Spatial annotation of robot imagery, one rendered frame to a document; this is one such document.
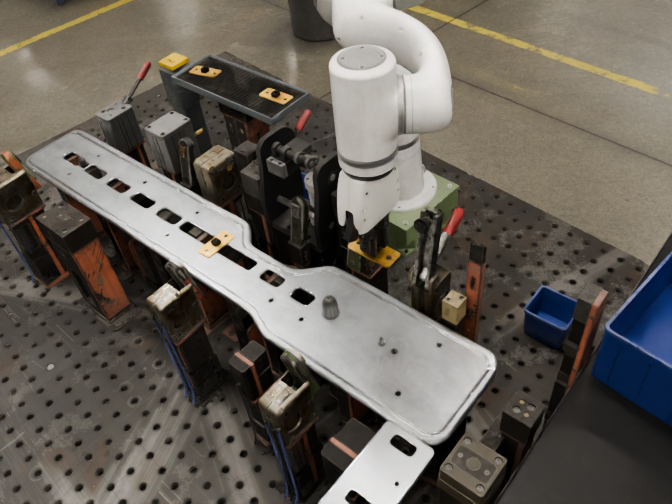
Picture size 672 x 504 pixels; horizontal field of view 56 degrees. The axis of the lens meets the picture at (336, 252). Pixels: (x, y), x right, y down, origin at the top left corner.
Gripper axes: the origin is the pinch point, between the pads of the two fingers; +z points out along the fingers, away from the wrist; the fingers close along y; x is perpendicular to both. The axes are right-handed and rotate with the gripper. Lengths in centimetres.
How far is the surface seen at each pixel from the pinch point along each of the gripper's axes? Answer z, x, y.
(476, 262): 11.8, 10.8, -15.0
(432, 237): 10.4, 1.8, -14.7
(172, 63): 12, -93, -32
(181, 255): 28, -50, 7
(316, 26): 117, -224, -226
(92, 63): 129, -340, -127
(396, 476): 27.5, 18.0, 19.5
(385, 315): 27.5, -2.9, -6.0
